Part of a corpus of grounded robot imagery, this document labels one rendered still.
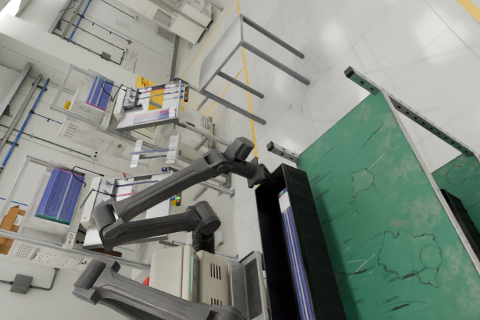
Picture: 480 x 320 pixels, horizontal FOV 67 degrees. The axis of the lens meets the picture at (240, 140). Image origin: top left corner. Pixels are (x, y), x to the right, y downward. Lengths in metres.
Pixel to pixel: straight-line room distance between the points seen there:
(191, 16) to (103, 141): 3.66
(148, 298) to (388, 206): 0.70
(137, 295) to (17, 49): 5.69
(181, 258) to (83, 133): 3.31
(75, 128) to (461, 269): 3.96
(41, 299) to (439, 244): 4.26
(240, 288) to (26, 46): 5.46
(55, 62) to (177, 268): 5.35
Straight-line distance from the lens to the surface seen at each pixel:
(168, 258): 1.28
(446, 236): 1.04
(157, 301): 0.96
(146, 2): 7.32
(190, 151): 4.42
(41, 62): 6.42
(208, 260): 1.39
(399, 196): 1.14
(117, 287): 1.01
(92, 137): 4.45
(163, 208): 3.31
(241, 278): 1.42
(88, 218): 3.44
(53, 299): 4.80
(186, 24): 7.42
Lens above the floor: 1.84
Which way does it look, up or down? 26 degrees down
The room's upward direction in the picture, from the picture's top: 65 degrees counter-clockwise
